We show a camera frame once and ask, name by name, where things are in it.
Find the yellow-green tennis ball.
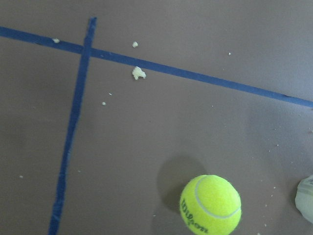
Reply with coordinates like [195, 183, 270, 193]
[179, 175, 242, 235]

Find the clear tennis ball can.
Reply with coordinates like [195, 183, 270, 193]
[295, 175, 313, 223]

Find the white foam crumb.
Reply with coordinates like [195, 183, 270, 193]
[132, 66, 147, 80]

